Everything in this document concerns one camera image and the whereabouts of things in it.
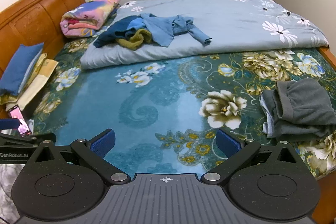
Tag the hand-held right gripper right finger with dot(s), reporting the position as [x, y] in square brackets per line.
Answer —
[227, 144]

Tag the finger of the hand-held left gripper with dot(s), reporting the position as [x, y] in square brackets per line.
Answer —
[9, 124]
[26, 138]

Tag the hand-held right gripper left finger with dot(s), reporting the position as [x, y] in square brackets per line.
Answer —
[103, 143]

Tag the blue fleece garment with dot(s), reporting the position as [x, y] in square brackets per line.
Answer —
[123, 28]

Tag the smartphone with pink screen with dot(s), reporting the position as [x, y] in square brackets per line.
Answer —
[18, 117]

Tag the white grey patterned cloth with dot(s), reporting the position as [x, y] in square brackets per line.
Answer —
[8, 187]

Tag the pale grey garment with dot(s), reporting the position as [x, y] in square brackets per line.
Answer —
[266, 115]

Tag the cream pillow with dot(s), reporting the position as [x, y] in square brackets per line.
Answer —
[36, 82]

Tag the blue folded cloth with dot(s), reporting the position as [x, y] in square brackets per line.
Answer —
[19, 67]

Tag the teal floral bed sheet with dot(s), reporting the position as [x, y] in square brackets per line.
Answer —
[168, 98]

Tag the dark grey garment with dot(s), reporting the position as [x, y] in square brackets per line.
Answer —
[302, 106]

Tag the wooden bed headboard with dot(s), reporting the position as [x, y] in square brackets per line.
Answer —
[34, 19]

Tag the olive green garment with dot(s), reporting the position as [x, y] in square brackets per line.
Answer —
[136, 39]

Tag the grey floral quilt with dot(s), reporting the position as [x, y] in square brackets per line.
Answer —
[231, 22]

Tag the light blue shirt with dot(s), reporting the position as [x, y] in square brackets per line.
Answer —
[162, 29]

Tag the pink folded blanket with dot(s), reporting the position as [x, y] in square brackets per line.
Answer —
[90, 12]

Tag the wooden bed side rail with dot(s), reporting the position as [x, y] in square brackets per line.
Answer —
[329, 54]

